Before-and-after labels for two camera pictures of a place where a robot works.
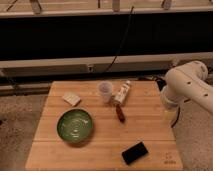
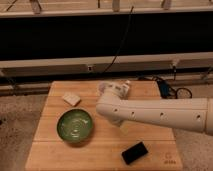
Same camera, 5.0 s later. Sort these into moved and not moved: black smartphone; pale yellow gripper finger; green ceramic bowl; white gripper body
Moved: white gripper body; pale yellow gripper finger
Not moved: green ceramic bowl; black smartphone
